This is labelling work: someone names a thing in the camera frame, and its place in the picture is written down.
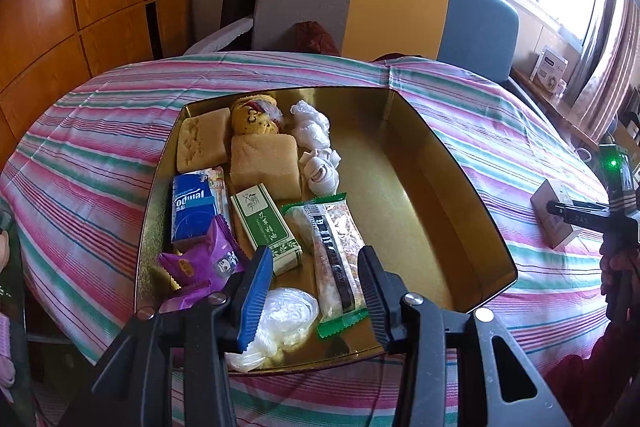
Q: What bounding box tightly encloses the small white box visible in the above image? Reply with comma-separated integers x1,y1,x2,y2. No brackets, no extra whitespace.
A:
530,179,586,250

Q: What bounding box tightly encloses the grey yellow blue sofa chair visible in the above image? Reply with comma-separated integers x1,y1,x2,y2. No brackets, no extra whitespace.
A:
252,0,556,118

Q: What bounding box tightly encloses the dark red cloth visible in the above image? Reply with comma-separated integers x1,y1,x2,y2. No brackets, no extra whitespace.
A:
372,52,426,64

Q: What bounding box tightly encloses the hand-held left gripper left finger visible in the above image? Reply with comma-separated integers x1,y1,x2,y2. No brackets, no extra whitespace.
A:
57,246,275,427

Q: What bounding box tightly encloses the yellow round pastry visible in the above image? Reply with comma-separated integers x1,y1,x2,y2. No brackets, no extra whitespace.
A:
230,93,286,138

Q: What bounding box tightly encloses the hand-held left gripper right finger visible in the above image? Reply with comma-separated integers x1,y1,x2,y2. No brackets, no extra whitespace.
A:
357,245,571,427

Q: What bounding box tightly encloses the white printed carton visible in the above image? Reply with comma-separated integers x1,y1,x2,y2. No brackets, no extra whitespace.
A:
532,48,568,95

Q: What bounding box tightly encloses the white knotted plastic bag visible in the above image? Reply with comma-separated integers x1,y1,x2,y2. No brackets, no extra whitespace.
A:
291,100,332,152

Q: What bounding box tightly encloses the clear green-edged snack bar packet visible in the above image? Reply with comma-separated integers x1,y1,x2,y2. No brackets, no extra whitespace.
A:
281,193,371,338

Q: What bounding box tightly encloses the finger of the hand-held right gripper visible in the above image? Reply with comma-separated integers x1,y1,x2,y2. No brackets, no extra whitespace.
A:
546,201,611,229

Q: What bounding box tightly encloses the clear plastic bag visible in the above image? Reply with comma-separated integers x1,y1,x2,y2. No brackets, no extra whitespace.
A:
225,288,321,373

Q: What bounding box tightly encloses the pink knit cloth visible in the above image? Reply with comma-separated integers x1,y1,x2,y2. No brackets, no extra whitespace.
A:
0,312,17,390

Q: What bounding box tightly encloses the wooden wardrobe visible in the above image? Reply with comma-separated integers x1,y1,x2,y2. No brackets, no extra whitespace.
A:
0,0,193,168

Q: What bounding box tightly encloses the pink patterned curtain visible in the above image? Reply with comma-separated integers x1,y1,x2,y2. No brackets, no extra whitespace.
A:
570,0,640,142

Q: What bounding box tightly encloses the wooden side table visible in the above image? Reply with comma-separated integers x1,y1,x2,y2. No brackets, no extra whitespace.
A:
510,67,601,152

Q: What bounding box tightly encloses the gold tin box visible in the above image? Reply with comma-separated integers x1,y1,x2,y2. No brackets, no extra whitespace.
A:
134,87,518,375

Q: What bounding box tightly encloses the white cloth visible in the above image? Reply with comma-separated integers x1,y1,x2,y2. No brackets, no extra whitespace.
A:
298,148,342,196

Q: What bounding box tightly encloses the green and cream box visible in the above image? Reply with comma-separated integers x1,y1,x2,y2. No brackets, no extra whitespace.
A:
230,187,303,277

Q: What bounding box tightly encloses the blue tissue pack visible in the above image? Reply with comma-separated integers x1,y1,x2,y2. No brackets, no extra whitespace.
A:
171,167,232,253

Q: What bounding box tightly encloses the person's right hand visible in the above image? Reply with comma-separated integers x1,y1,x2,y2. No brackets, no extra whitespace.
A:
599,251,626,308

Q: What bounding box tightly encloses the yellow sponge cake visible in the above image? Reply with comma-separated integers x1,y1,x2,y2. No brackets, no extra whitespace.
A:
230,133,302,200
177,107,232,174

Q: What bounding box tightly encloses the purple snack packet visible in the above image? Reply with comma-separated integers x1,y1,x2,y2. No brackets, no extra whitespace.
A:
159,215,246,313

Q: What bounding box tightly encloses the striped tablecloth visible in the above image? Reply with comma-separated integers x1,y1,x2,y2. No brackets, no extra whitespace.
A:
0,51,640,427

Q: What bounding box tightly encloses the person's right forearm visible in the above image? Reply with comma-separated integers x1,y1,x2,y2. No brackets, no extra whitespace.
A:
545,307,640,427

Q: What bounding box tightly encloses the white chair armrest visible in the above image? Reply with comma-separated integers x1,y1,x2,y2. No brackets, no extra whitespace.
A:
182,18,254,55

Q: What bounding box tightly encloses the brown cloth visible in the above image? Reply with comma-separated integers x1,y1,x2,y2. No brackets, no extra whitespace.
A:
294,21,341,56

